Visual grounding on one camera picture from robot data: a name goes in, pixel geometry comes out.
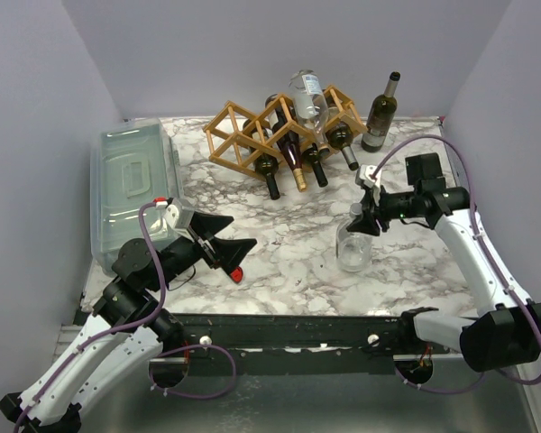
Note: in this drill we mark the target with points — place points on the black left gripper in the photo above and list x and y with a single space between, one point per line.
229 253

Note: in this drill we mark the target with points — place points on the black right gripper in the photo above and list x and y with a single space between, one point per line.
378 210

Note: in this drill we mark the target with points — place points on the clear squat glass bottle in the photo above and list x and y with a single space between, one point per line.
352 249

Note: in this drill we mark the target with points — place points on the green wine bottle brown label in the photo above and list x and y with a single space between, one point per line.
383 109

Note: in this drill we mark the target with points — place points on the clear tall bottle blue label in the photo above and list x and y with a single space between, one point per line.
311 107

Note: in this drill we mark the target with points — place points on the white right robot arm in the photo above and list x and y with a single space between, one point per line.
507 330

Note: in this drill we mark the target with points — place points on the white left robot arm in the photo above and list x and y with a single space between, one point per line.
129 324

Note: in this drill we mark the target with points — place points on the dark bottle black neck middle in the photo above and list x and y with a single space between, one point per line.
311 158

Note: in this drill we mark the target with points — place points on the dark bottle black neck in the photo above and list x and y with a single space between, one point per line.
311 158
266 165

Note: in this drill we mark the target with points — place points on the dark bottle black neck left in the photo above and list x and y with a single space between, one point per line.
266 165

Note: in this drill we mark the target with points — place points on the green bottle silver foil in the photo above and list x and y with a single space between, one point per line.
340 138

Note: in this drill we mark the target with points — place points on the wooden wine rack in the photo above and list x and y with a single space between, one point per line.
237 136

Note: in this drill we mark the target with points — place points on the red bottle gold foil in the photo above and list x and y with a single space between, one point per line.
289 146

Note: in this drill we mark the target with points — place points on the red black utility knife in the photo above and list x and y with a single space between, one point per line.
237 275

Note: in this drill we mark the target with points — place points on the clear plastic storage box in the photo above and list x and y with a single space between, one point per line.
131 164

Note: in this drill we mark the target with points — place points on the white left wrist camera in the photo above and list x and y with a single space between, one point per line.
177 213

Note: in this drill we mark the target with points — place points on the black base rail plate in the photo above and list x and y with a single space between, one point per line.
289 345

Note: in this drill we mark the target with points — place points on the aluminium extrusion rail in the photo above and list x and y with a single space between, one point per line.
67 335

